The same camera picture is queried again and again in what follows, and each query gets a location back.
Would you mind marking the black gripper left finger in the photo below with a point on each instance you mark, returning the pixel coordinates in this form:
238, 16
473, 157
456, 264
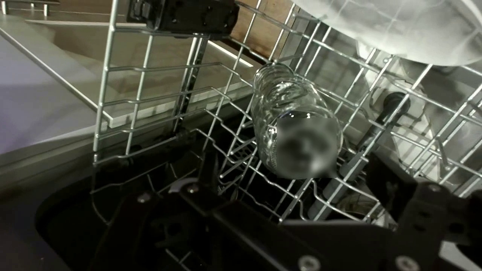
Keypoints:
221, 236

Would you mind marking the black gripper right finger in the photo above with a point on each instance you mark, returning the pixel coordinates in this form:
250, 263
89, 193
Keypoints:
426, 216

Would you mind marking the clear glass jar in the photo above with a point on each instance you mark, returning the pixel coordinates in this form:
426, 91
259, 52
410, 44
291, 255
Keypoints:
295, 132

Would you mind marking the white dinner plate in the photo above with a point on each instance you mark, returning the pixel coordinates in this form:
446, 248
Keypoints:
438, 32

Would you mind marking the grey lower kitchen cabinets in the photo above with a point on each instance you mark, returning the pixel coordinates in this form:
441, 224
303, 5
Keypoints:
80, 82

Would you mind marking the white wire dishwasher rack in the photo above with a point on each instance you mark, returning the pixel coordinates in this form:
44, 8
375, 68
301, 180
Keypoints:
422, 117

